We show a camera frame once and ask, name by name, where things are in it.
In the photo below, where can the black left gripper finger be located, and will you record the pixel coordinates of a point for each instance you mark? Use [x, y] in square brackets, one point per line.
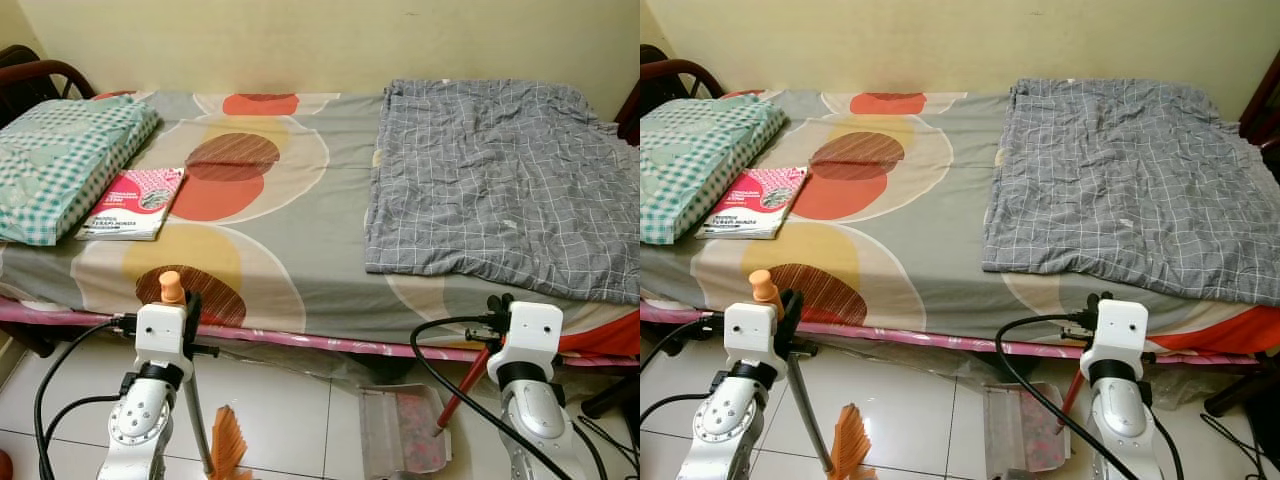
[792, 305]
[193, 306]

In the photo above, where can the orange broom silver pole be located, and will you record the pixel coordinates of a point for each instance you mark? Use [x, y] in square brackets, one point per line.
[762, 288]
[172, 288]

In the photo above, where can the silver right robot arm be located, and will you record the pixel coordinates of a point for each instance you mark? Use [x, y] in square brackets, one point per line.
[1125, 420]
[535, 420]

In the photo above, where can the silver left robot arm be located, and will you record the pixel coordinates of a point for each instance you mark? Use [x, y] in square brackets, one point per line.
[725, 420]
[140, 420]

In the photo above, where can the pink and white book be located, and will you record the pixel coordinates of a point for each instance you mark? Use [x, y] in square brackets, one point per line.
[135, 205]
[755, 203]

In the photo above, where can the dark bed leg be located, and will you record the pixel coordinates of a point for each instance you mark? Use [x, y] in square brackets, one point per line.
[610, 395]
[1240, 392]

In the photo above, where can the grey checked blanket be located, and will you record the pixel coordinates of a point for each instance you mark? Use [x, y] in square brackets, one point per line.
[1110, 180]
[490, 180]

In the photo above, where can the grey bed sheet coloured circles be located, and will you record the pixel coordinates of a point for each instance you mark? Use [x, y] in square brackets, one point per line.
[940, 230]
[320, 200]

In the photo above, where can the green checked pillow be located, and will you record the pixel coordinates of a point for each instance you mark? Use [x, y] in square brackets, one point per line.
[700, 160]
[60, 165]

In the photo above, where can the dark wooden furniture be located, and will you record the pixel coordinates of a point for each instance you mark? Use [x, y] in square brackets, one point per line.
[628, 132]
[1265, 120]

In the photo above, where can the dark wooden chair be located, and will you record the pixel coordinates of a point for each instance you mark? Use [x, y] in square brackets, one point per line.
[40, 75]
[675, 72]

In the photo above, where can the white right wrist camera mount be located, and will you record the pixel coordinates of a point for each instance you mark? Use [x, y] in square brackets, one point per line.
[535, 332]
[1120, 330]

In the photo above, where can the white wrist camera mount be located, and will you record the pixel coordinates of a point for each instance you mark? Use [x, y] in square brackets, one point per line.
[750, 332]
[1120, 330]
[535, 332]
[160, 332]

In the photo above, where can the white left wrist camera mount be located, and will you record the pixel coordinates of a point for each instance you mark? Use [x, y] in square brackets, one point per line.
[160, 332]
[750, 332]

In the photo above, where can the pink bed frame rail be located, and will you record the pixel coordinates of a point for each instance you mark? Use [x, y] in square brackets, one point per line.
[300, 340]
[900, 335]

